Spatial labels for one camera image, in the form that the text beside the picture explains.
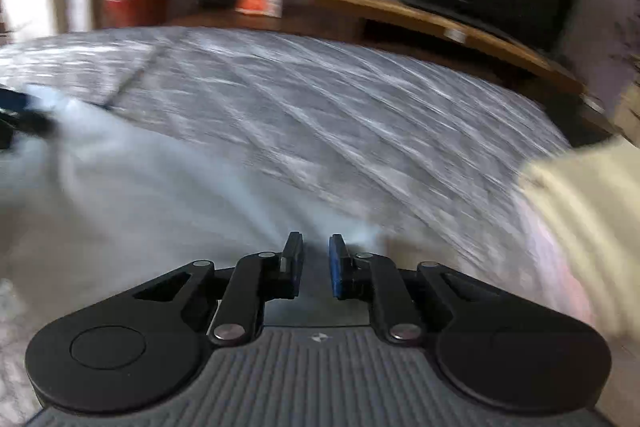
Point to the white shirt with navy trim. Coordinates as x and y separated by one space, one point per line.
125 187

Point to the orange tissue box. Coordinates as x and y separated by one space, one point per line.
257 2

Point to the cream cloth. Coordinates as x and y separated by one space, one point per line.
590 207

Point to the red plant pot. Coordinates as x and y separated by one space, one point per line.
135 9

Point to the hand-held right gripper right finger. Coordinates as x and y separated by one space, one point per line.
337 269

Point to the wooden television stand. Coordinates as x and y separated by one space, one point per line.
450 27

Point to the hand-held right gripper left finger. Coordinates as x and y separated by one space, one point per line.
295 267

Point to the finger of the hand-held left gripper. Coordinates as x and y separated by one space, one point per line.
20 109

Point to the grey quilted bedspread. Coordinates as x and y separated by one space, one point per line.
350 132

